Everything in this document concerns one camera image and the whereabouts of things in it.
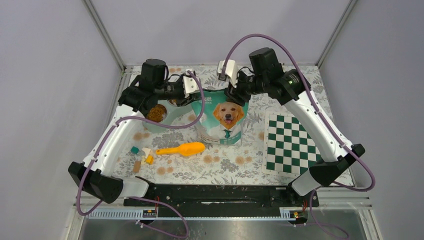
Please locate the brown wooden block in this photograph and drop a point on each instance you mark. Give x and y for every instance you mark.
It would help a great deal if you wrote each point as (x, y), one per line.
(136, 166)

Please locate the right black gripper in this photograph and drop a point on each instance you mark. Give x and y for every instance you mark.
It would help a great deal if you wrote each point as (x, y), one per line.
(235, 94)

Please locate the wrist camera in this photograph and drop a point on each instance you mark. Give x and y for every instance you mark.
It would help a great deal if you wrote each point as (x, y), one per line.
(229, 72)
(190, 85)

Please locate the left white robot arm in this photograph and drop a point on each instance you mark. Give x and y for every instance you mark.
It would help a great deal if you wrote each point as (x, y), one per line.
(94, 174)

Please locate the green double pet bowl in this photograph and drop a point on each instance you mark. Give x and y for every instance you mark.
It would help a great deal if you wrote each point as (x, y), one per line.
(167, 111)

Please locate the orange plastic scoop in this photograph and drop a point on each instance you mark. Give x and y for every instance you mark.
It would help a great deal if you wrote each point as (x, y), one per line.
(185, 149)

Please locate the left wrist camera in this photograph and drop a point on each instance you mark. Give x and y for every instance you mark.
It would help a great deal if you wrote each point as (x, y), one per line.
(190, 85)

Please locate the green white chessboard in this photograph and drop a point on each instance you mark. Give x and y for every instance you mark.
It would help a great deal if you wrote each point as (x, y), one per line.
(288, 150)

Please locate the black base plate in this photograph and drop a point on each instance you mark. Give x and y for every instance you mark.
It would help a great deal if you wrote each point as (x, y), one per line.
(174, 194)

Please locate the teal toy block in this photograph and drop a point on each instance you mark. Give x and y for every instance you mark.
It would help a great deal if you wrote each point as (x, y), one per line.
(134, 150)

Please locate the green dog food bag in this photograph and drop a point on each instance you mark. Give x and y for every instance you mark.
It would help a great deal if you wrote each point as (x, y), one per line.
(222, 121)

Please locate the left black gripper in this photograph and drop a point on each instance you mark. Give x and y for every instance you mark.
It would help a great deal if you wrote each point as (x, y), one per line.
(183, 100)

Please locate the yellow toy block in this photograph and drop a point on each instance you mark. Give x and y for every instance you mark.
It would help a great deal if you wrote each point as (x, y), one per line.
(149, 160)

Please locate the white toy block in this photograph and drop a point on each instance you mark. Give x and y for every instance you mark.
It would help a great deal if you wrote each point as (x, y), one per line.
(146, 152)

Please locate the floral tablecloth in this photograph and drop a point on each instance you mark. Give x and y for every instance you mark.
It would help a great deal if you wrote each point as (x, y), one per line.
(217, 164)

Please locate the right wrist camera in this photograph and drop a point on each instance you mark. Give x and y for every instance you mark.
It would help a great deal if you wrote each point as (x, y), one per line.
(229, 72)

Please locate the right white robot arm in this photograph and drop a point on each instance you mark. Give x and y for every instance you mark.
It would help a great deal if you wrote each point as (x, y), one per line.
(293, 92)

